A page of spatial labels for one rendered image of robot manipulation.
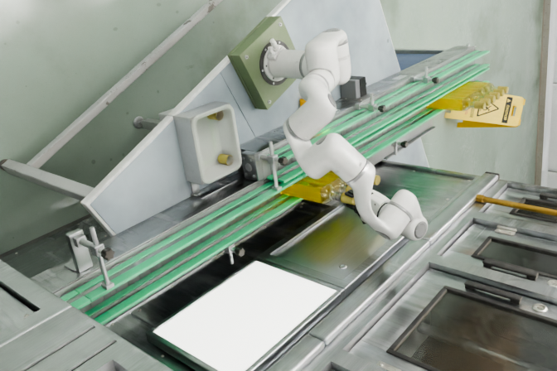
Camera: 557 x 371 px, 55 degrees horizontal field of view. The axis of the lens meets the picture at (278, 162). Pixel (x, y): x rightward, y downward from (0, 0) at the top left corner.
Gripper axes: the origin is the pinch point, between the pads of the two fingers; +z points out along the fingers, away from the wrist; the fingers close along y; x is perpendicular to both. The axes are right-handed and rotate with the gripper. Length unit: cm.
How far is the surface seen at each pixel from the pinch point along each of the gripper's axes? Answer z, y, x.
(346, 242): -1.5, -12.9, 5.0
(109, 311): 3, -3, 79
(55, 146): 82, 21, 69
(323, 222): 14.7, -13.0, 1.7
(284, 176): 20.8, 6.0, 11.3
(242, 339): -20, -12, 55
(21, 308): -23, 22, 98
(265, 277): -0.5, -12.2, 35.5
